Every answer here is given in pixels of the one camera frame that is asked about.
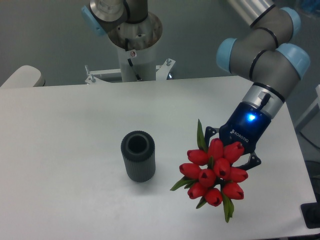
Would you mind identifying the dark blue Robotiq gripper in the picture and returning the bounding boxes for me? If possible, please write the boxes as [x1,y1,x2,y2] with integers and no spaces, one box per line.
[204,102,271,170]

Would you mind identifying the red tulip bouquet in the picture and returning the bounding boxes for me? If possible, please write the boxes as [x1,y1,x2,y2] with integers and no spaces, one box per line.
[170,121,248,223]

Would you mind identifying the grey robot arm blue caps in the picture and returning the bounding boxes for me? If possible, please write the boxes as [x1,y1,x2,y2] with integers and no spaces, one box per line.
[81,0,311,170]

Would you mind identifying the dark grey ribbed vase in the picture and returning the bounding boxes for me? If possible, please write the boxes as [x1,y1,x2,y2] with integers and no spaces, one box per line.
[120,130,156,183]

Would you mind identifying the black device at table edge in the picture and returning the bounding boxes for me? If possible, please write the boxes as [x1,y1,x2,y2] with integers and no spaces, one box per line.
[300,202,320,229]

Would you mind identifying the white metal base frame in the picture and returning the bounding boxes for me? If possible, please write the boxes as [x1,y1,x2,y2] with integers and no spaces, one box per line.
[84,58,176,85]

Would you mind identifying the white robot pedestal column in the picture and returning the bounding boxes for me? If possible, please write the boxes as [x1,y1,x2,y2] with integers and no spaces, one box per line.
[116,46,156,83]

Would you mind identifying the black cable on pedestal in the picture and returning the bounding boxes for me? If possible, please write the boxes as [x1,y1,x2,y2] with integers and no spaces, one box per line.
[124,37,142,82]

